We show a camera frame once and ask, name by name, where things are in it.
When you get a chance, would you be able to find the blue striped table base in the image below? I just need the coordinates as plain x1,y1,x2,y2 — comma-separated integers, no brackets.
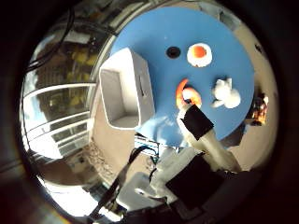
134,133,163,157

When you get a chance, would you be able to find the orange shrimp toy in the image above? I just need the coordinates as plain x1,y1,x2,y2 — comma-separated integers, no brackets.
175,77,203,110

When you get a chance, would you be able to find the fried egg toy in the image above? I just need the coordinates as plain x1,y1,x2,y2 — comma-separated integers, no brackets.
186,42,214,68

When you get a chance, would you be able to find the white rectangular container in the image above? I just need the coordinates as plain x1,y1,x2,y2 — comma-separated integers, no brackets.
98,47,156,131

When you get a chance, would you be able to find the thin black hanging cable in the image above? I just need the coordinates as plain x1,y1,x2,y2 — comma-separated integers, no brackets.
26,6,76,74

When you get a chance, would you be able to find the black robot hand cable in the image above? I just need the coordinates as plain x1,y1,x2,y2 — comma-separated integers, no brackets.
90,145,150,222

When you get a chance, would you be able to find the pile of toys on floor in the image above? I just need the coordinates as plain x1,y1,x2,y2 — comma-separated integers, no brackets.
246,92,269,127

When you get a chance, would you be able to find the white plush toy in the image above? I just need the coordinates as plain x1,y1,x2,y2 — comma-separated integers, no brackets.
210,77,242,109

